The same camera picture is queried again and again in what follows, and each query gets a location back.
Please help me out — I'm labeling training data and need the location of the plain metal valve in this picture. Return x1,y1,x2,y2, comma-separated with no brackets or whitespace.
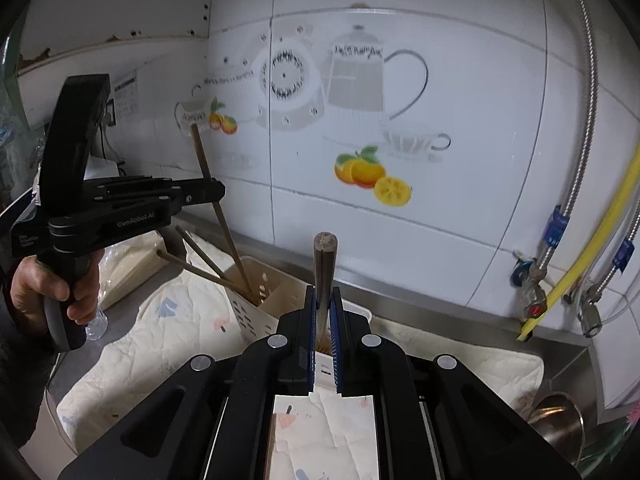
565,285,604,339

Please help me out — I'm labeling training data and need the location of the person's left hand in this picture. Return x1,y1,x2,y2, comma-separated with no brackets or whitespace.
10,249,104,332

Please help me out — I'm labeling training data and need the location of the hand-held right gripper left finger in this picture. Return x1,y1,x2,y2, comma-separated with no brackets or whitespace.
57,285,321,480

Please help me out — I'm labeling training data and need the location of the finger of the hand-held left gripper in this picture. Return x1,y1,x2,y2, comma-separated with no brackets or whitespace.
86,175,177,197
99,179,227,210

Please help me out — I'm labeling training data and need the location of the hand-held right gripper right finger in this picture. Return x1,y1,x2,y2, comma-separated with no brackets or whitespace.
330,285,583,480

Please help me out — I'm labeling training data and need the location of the braided steel hose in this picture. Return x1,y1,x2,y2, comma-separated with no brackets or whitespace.
591,194,640,297
539,0,602,272

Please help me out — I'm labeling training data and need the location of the person's left forearm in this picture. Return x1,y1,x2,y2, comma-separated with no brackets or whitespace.
0,327,57,461

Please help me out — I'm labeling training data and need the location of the yellow gas hose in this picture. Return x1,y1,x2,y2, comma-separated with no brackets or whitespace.
517,140,640,342

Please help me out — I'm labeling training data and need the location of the printed quilted cloth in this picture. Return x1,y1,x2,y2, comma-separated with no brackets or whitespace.
56,232,545,480

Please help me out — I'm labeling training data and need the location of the red-handled metal valve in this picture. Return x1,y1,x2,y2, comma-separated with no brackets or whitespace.
511,250,552,322

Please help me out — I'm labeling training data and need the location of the clear thin tube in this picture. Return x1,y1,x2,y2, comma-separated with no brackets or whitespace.
599,304,640,333

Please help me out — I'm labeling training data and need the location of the clear glass mug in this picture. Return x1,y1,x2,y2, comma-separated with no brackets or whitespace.
85,307,110,342

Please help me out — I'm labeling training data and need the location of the paper wall label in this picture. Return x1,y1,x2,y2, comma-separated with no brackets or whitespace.
114,72,140,117

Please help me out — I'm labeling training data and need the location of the kitchenware wall decal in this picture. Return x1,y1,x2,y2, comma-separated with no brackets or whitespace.
174,25,453,207

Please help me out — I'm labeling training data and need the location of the white cutting board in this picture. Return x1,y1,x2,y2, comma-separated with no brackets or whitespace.
82,157,126,182

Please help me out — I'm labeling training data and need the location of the stainless steel pot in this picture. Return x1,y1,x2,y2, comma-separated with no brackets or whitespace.
527,392,586,468

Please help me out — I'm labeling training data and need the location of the cream plastic utensil holder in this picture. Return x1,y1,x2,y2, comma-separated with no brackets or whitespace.
222,256,373,391

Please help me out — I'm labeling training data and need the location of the brown wooden chopstick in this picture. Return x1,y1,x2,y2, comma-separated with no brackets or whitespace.
157,250,237,292
191,124,262,307
313,232,337,352
175,226,232,282

